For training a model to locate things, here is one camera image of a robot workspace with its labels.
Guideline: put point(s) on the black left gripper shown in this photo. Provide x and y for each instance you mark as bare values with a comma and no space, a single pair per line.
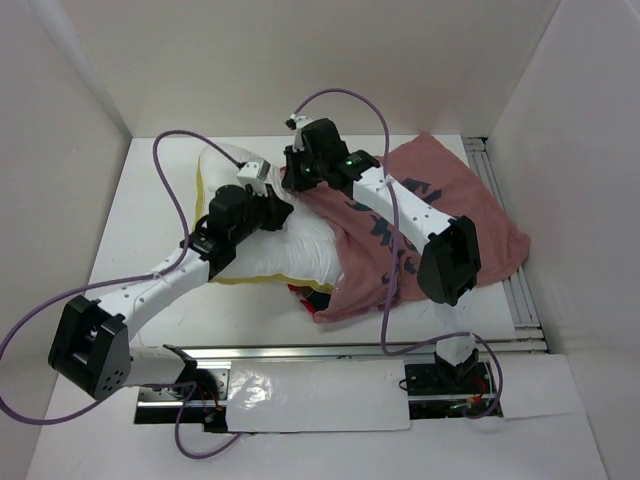
277,209

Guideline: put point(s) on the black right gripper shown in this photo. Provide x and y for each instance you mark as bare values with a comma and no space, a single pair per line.
290,179

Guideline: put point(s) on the white pillow with yellow edge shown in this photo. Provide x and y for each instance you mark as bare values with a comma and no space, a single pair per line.
303,253

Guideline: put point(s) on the red and pink patterned pillowcase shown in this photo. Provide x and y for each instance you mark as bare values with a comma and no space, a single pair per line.
440,179

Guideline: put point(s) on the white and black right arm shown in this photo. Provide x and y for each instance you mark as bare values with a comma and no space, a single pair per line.
448,248

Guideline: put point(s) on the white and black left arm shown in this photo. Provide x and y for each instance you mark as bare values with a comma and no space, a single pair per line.
91,347

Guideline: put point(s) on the white glossy cover plate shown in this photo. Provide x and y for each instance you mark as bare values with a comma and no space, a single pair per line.
317,396

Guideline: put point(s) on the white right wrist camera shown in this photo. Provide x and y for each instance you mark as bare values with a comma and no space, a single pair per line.
296,122

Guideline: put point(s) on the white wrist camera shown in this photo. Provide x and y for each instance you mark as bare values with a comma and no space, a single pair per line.
296,122
254,177

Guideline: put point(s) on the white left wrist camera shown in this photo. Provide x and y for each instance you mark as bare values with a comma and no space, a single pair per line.
254,177

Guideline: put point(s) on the aluminium table edge rail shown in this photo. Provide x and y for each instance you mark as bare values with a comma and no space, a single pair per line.
361,351

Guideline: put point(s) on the aluminium side rail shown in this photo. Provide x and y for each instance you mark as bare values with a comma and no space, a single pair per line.
529,332

